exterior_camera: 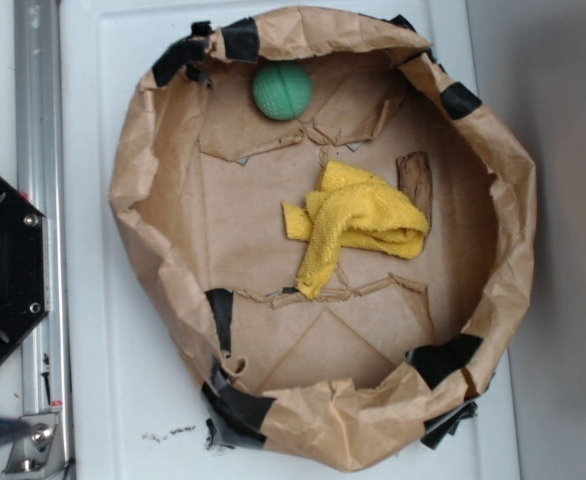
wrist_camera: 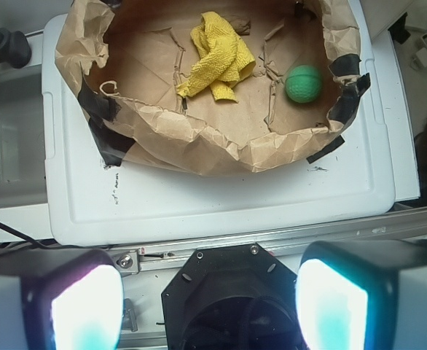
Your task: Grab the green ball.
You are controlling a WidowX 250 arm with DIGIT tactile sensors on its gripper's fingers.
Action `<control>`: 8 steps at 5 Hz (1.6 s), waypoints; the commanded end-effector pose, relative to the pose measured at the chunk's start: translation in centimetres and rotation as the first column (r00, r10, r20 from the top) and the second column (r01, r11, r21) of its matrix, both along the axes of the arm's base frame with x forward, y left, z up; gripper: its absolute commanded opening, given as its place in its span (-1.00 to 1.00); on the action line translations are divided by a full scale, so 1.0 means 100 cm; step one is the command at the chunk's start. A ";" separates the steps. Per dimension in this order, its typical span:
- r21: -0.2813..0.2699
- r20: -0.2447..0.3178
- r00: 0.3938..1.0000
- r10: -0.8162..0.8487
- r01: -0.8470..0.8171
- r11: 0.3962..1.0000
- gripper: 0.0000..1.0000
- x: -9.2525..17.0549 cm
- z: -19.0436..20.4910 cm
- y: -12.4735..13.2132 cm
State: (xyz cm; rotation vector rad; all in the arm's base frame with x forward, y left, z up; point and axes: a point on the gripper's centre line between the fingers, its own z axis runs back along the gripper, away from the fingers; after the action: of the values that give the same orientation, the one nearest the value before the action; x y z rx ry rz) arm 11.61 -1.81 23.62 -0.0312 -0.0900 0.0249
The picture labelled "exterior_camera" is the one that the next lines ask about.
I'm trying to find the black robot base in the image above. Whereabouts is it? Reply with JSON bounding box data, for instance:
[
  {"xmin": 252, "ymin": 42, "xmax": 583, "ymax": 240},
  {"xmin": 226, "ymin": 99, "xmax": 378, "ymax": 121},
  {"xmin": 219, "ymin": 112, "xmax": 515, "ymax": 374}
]
[{"xmin": 0, "ymin": 177, "xmax": 48, "ymax": 366}]

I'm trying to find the green textured ball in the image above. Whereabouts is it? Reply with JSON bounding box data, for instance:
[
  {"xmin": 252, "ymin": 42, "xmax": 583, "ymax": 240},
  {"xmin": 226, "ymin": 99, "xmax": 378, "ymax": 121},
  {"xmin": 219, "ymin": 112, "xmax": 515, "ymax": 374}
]
[{"xmin": 252, "ymin": 61, "xmax": 313, "ymax": 121}]

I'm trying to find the yellow terry cloth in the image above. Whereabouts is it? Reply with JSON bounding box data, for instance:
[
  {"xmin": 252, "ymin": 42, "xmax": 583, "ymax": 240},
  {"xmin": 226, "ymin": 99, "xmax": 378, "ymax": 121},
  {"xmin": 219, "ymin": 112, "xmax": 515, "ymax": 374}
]
[{"xmin": 281, "ymin": 160, "xmax": 430, "ymax": 299}]

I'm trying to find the brown bark piece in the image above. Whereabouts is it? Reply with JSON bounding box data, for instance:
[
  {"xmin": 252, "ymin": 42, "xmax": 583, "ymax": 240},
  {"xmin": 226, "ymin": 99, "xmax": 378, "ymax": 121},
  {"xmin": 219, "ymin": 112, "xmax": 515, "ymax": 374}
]
[{"xmin": 396, "ymin": 151, "xmax": 433, "ymax": 222}]

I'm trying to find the brown paper bag bin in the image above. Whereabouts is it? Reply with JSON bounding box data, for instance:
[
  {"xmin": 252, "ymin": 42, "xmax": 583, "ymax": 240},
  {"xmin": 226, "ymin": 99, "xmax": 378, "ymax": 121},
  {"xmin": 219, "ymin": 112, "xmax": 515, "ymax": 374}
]
[{"xmin": 109, "ymin": 7, "xmax": 536, "ymax": 471}]

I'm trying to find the white plastic tray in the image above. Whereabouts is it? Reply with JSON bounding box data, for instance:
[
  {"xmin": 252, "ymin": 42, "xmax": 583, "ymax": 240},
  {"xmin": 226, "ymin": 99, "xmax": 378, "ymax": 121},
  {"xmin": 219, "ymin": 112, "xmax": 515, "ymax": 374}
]
[{"xmin": 59, "ymin": 1, "xmax": 520, "ymax": 479}]

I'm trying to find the aluminium extrusion rail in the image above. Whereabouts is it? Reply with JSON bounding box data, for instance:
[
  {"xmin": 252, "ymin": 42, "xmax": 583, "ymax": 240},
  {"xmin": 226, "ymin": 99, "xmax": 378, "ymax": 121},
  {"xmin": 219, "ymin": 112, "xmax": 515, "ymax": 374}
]
[{"xmin": 14, "ymin": 1, "xmax": 76, "ymax": 479}]

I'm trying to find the metal corner bracket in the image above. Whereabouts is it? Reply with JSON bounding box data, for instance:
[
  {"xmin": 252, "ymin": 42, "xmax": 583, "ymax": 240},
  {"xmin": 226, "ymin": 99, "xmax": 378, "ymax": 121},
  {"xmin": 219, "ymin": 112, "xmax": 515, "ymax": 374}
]
[{"xmin": 1, "ymin": 413, "xmax": 64, "ymax": 479}]

